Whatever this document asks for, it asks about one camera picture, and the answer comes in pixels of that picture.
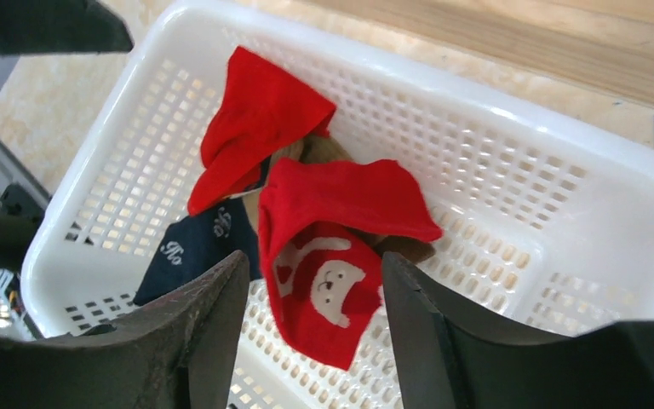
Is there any white plastic basket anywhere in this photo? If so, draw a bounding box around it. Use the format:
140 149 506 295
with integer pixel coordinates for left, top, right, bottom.
20 0 654 409

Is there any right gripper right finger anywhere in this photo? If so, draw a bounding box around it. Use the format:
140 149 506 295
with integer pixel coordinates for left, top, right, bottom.
381 252 654 408

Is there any red sock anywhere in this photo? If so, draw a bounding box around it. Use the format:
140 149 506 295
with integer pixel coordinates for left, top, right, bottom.
258 158 443 370
186 46 336 216

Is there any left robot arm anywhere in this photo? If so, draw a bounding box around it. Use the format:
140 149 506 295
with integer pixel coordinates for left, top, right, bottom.
0 1 134 271

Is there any wooden hanger stand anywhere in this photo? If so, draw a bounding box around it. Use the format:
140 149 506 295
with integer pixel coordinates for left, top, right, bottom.
318 1 654 107

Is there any navy santa sock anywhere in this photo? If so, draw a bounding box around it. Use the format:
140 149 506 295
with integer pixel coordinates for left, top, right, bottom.
133 199 262 306

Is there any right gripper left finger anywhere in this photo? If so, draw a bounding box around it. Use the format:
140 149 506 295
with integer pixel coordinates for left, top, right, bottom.
0 251 250 408

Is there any tan brown sock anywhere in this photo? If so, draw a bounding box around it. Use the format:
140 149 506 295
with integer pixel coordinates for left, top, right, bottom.
241 135 435 264

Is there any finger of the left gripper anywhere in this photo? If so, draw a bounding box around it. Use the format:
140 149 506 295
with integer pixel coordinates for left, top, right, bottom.
0 0 134 55

